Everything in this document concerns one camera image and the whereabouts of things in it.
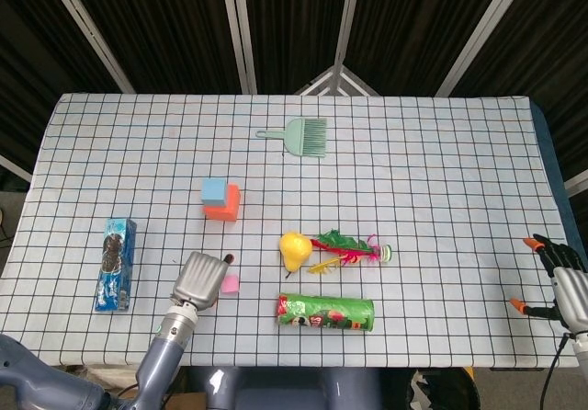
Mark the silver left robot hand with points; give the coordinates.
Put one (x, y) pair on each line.
(200, 281)

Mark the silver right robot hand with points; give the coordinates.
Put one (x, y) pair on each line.
(572, 295)

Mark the small pink foam cube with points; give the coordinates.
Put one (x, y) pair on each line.
(231, 285)

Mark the medium blue foam cube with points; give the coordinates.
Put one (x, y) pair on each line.
(213, 191)

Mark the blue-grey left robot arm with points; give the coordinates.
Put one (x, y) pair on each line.
(170, 350)

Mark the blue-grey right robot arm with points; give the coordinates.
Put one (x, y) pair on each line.
(581, 350)

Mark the mint green hand brush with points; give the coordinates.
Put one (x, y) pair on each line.
(298, 136)

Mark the large orange foam cube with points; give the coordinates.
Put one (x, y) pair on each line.
(232, 203)

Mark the blue cookie box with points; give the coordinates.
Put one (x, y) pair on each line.
(115, 267)

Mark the yellow pear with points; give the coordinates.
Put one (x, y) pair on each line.
(296, 249)

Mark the blue-grey robot torso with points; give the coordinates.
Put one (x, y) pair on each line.
(275, 391)

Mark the green Pringles can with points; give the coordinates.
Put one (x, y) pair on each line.
(331, 313)

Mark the colourful feather shuttlecock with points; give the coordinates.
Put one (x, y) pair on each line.
(386, 253)

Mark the checkered light blue tablecloth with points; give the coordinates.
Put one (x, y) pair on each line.
(413, 175)

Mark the white low frame bar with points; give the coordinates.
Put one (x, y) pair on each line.
(578, 185)
(16, 168)

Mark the white double frame post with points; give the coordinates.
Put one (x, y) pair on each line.
(241, 51)

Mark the white triangular frame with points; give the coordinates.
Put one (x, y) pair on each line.
(339, 76)

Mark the white slanted frame post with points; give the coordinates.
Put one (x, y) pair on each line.
(87, 28)
(482, 33)

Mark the white narrow frame post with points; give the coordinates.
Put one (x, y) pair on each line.
(347, 14)

